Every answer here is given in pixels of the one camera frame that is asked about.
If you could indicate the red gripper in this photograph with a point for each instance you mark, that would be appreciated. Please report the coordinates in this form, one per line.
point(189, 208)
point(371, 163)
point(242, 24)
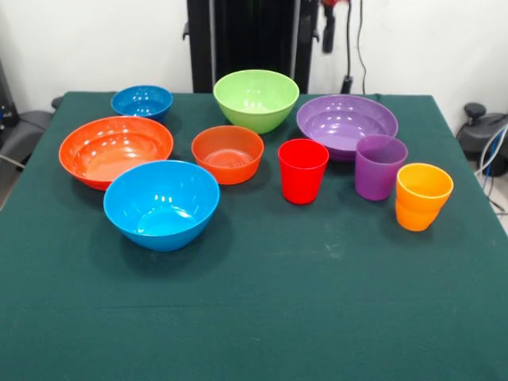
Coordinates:
point(333, 3)

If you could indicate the purple cup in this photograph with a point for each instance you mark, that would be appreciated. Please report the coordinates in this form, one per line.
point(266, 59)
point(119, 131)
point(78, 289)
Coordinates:
point(377, 178)

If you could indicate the small orange bowl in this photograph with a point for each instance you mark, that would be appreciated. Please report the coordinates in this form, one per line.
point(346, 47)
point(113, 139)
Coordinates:
point(226, 170)

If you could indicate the dark green table cloth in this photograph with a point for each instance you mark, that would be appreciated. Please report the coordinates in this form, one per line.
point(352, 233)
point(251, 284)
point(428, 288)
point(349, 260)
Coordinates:
point(278, 297)

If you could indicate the green bowl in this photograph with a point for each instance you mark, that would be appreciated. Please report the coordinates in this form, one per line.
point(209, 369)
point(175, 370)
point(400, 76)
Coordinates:
point(254, 115)

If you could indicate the grey office chair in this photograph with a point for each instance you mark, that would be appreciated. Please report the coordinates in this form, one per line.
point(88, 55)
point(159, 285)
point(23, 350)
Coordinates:
point(28, 127)

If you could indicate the orange cup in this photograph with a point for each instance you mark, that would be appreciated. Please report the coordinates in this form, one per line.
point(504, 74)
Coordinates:
point(420, 206)

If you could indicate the large orange bowl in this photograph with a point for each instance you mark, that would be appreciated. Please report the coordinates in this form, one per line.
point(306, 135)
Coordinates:
point(99, 151)

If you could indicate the black chair base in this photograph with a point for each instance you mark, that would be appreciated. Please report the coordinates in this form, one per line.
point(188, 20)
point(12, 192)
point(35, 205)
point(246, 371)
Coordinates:
point(484, 131)

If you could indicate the red cup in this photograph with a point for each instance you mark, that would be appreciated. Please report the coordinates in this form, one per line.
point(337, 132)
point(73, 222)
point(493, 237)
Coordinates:
point(301, 178)

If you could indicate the large light blue bowl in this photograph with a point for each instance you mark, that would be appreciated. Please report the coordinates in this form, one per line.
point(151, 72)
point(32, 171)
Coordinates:
point(158, 206)

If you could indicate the purple bowl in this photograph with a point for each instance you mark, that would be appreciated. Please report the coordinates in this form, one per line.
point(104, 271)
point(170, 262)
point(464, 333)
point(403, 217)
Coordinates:
point(337, 123)

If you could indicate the black equipment stand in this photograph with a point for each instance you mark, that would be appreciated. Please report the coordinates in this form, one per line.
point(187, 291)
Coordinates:
point(6, 99)

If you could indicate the small dark blue bowl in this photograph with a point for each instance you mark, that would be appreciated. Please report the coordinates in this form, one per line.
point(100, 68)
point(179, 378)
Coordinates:
point(139, 109)

